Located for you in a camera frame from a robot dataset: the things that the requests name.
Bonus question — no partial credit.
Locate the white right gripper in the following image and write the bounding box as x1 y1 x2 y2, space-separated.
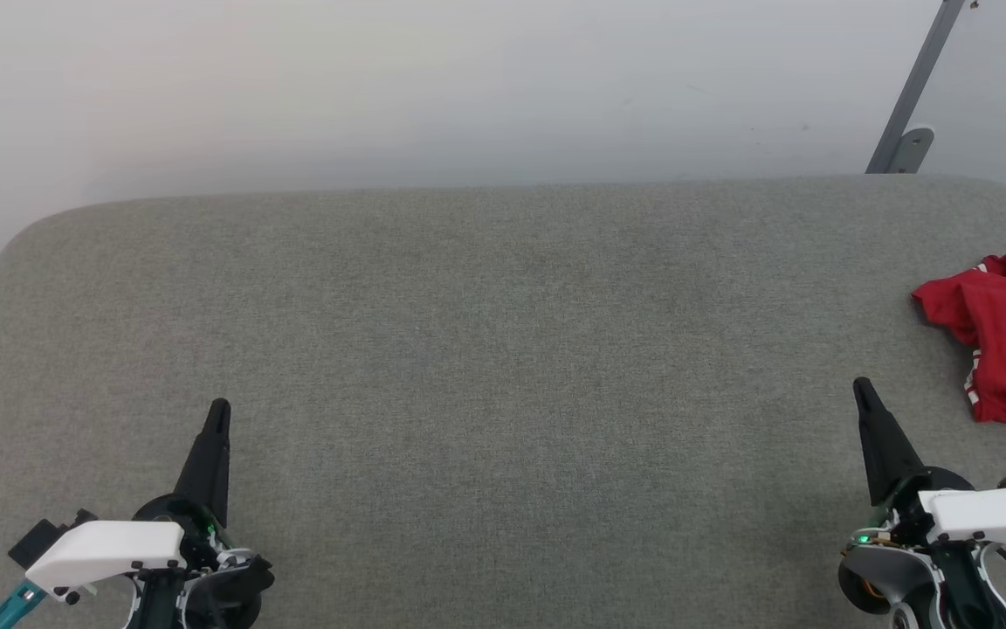
852 377 1006 560

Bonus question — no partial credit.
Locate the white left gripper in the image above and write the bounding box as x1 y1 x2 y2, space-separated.
24 398 276 604

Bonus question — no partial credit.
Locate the black cable with teal plug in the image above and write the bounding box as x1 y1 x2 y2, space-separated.
0 579 46 629

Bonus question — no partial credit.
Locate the grey metal bracket pole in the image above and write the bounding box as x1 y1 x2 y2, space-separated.
865 0 968 175

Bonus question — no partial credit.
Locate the grey fabric sofa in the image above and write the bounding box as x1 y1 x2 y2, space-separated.
0 174 1006 629

